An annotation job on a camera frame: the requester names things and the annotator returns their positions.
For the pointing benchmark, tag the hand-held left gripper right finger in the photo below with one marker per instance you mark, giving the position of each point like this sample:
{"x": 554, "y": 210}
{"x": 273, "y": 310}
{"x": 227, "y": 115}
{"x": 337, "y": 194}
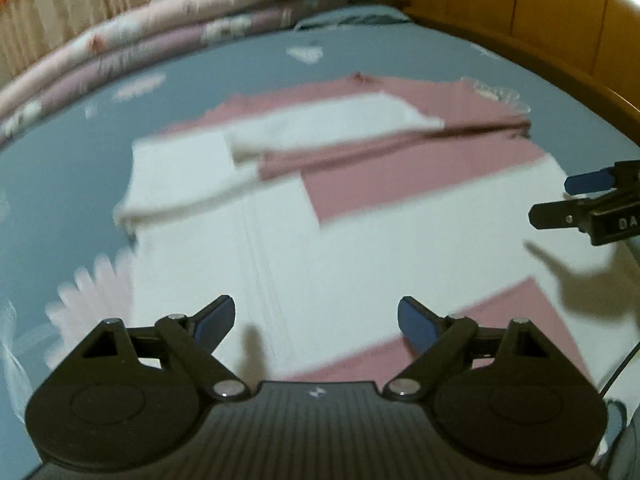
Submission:
{"x": 419, "y": 324}

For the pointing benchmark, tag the pink and white sweater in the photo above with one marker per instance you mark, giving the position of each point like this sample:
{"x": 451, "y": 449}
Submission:
{"x": 375, "y": 250}

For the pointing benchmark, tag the patterned beige curtain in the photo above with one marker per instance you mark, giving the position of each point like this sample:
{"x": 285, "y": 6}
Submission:
{"x": 60, "y": 15}

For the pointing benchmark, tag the bed with floral grey-blue sheet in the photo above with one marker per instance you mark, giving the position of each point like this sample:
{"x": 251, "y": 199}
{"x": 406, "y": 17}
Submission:
{"x": 65, "y": 200}

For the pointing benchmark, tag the mauve floral quilt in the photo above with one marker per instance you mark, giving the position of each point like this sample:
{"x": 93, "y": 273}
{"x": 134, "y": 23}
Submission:
{"x": 150, "y": 42}

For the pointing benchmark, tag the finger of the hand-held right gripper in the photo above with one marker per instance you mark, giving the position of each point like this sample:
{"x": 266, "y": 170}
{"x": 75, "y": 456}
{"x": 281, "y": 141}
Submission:
{"x": 560, "y": 215}
{"x": 587, "y": 181}

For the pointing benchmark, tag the light pink floral quilt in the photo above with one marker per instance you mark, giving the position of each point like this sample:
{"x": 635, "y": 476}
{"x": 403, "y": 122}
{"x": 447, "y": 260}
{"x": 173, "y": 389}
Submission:
{"x": 165, "y": 12}

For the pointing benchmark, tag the wooden headboard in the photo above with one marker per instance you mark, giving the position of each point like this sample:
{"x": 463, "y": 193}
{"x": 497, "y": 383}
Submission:
{"x": 550, "y": 20}

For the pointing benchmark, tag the flat grey-blue pillow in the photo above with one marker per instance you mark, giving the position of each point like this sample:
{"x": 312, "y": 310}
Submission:
{"x": 355, "y": 16}

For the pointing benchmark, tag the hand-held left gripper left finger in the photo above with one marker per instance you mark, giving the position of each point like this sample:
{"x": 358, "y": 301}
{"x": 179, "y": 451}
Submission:
{"x": 215, "y": 321}

